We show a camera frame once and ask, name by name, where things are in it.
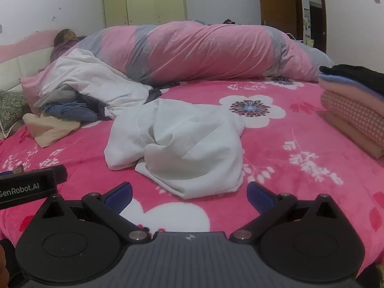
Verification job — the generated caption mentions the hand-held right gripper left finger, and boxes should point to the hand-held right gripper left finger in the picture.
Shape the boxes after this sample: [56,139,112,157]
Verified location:
[38,182,150,243]

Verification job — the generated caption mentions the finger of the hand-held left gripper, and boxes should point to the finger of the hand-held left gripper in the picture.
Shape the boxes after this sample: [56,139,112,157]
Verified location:
[45,164,67,185]

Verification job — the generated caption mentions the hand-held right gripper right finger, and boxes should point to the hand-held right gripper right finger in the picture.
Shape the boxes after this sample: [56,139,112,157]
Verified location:
[229,181,346,244]

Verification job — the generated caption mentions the white shirt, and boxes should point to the white shirt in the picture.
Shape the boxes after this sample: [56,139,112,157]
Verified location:
[103,98,246,200]

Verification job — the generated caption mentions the beige garment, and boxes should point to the beige garment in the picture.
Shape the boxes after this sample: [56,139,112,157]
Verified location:
[22,112,81,148]

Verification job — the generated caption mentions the blue jeans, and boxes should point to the blue jeans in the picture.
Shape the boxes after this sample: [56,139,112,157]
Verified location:
[43,102,96,122]

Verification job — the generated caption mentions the pink floral blanket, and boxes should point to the pink floral blanket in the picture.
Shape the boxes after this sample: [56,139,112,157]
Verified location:
[0,76,384,279]

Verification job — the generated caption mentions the light grey garment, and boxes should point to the light grey garment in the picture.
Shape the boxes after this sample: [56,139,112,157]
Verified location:
[33,88,78,111]

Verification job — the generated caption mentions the green patterned pillow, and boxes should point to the green patterned pillow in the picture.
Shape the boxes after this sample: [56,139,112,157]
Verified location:
[0,89,30,140]

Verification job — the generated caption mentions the pink pillow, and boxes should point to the pink pillow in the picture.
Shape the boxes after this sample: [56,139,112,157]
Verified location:
[18,72,48,114]

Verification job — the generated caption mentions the white bulky garment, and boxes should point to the white bulky garment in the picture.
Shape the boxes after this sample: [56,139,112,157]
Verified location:
[39,48,162,119]

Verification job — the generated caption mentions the beige folded cloth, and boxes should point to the beige folded cloth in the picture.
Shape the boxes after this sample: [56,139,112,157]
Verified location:
[322,111,384,159]

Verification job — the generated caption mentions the pink and cream headboard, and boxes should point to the pink and cream headboard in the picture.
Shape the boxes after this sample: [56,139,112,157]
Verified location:
[0,29,60,92]

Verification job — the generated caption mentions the brown-haired doll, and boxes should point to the brown-haired doll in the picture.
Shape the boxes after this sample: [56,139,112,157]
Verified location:
[49,28,87,62]

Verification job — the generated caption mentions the blue folded garment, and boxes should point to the blue folded garment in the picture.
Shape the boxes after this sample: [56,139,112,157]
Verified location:
[318,76,384,96]

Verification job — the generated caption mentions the pale pink folded garment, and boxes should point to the pale pink folded garment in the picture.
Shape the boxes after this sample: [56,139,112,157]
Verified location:
[319,81,384,105]

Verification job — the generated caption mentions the pink and grey duvet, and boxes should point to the pink and grey duvet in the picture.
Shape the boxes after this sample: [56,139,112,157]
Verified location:
[64,21,335,87]

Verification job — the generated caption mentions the white refrigerator with magnets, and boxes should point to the white refrigerator with magnets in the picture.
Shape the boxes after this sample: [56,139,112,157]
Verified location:
[303,7,312,47]

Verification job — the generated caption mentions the pale yellow wardrobe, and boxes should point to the pale yellow wardrobe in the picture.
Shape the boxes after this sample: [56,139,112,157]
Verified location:
[102,0,188,28]

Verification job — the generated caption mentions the brown wooden door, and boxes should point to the brown wooden door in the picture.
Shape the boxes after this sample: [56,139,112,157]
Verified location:
[258,0,300,38]

